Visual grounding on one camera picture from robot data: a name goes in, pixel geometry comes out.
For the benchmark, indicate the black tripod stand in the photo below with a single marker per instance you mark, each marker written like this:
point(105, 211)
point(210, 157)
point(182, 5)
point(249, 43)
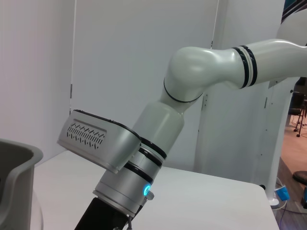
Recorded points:
point(297, 100)

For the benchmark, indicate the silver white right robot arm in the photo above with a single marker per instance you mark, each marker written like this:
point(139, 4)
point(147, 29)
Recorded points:
point(196, 64)

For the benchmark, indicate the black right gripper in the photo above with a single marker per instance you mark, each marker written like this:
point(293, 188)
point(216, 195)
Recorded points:
point(100, 215)

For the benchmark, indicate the grey-green perforated storage bin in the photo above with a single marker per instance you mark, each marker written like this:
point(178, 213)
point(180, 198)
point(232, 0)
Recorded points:
point(14, 179)

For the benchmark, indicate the small blue box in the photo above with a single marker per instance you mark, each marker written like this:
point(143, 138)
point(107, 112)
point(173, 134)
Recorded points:
point(283, 192)

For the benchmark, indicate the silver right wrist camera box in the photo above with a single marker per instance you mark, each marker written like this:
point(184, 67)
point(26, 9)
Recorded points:
point(96, 139)

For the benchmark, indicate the white support column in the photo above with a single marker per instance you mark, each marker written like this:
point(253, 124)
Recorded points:
point(239, 131)

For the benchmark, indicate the black round stool base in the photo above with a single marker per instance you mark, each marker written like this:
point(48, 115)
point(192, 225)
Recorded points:
point(301, 177)

